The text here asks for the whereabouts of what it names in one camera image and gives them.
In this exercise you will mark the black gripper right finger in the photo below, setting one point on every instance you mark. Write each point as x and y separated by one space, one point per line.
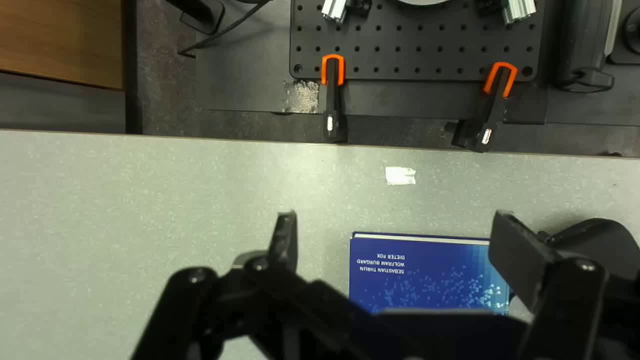
566 300

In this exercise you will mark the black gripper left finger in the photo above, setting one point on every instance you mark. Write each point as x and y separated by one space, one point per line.
266 313

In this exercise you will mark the blue robotics textbook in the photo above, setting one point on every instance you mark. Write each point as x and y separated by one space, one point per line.
426 273

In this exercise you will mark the small white paper scrap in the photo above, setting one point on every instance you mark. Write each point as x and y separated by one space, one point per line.
400 174

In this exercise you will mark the orange and black clamp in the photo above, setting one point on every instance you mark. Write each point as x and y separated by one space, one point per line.
332 101
491 110

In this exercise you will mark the black device box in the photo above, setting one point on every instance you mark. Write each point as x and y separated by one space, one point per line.
586 41

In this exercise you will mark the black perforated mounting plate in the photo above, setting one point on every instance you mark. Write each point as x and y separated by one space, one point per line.
412 46

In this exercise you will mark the brown wooden cabinet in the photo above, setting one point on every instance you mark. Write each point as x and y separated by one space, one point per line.
60 36

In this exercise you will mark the silver aluminium bracket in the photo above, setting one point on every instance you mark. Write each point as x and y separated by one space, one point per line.
332 9
520 9

